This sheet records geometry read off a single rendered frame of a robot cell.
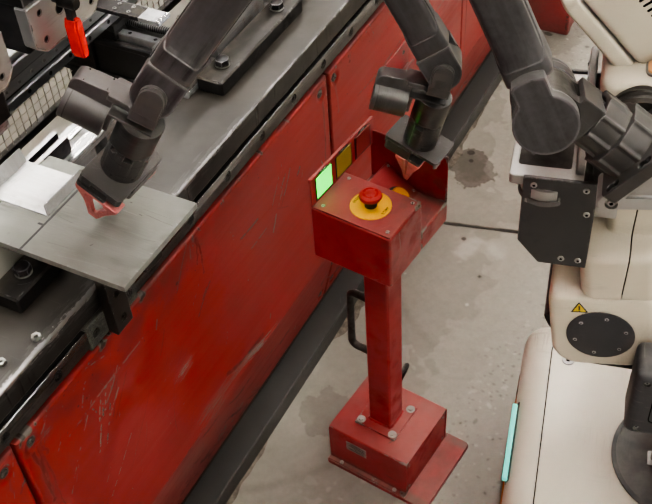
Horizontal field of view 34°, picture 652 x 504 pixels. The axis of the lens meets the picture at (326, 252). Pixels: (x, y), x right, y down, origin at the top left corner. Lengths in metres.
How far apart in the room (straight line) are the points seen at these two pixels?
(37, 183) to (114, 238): 0.18
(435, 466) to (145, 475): 0.71
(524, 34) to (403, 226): 0.64
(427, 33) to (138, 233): 0.54
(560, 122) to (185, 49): 0.44
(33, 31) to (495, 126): 1.95
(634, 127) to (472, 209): 1.71
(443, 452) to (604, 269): 0.92
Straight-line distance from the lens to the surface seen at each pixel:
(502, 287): 2.75
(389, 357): 2.12
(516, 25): 1.21
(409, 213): 1.79
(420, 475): 2.38
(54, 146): 1.67
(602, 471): 2.10
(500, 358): 2.60
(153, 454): 1.97
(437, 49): 1.67
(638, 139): 1.27
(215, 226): 1.88
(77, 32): 1.55
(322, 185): 1.81
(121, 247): 1.48
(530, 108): 1.22
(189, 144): 1.82
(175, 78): 1.28
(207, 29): 1.25
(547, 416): 2.15
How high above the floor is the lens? 2.00
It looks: 45 degrees down
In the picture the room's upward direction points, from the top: 4 degrees counter-clockwise
